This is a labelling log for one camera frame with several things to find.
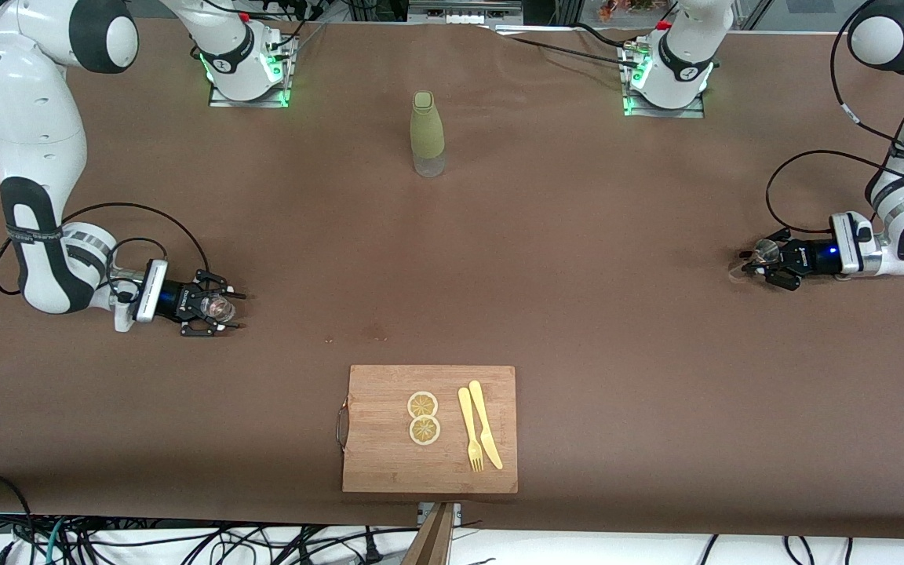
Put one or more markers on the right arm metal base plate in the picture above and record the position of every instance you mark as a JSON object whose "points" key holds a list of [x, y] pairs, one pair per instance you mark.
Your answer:
{"points": [[286, 74]]}

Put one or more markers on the clear glass cup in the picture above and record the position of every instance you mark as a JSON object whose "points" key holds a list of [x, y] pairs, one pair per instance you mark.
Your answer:
{"points": [[222, 308]]}

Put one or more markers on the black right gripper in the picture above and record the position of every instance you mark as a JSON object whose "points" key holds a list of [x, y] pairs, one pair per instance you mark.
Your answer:
{"points": [[178, 299]]}

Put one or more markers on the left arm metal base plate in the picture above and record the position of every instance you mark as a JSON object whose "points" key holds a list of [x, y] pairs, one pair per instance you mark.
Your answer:
{"points": [[631, 102]]}

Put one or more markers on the wooden cutting board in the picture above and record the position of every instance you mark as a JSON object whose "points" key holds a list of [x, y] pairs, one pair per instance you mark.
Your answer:
{"points": [[381, 463]]}

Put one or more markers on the lemon slice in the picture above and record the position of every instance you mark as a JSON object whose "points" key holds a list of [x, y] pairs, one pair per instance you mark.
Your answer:
{"points": [[422, 405], [424, 431]]}

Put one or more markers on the yellow plastic fork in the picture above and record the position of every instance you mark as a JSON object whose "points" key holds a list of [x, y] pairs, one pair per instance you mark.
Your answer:
{"points": [[468, 420]]}

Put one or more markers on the wooden camera mount post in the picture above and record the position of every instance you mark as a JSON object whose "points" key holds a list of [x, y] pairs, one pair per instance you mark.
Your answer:
{"points": [[435, 541]]}

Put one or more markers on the grey power strip box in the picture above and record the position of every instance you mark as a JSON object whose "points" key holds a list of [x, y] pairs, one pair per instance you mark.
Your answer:
{"points": [[464, 14]]}

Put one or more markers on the steel jigger measuring cup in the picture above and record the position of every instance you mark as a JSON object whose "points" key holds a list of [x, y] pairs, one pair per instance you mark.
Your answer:
{"points": [[738, 271]]}

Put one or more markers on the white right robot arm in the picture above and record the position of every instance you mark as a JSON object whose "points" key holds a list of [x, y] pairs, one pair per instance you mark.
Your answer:
{"points": [[28, 118]]}

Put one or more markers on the olive green sleeved bottle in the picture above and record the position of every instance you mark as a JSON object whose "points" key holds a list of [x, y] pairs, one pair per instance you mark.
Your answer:
{"points": [[427, 129]]}

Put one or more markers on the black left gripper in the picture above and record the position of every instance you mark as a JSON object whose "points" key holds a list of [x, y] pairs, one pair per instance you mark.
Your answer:
{"points": [[811, 256]]}

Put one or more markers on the brown table cover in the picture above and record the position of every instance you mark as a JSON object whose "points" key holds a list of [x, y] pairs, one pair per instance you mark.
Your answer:
{"points": [[577, 329]]}

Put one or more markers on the yellow plastic knife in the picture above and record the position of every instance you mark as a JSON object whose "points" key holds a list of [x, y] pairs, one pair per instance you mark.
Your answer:
{"points": [[485, 431]]}

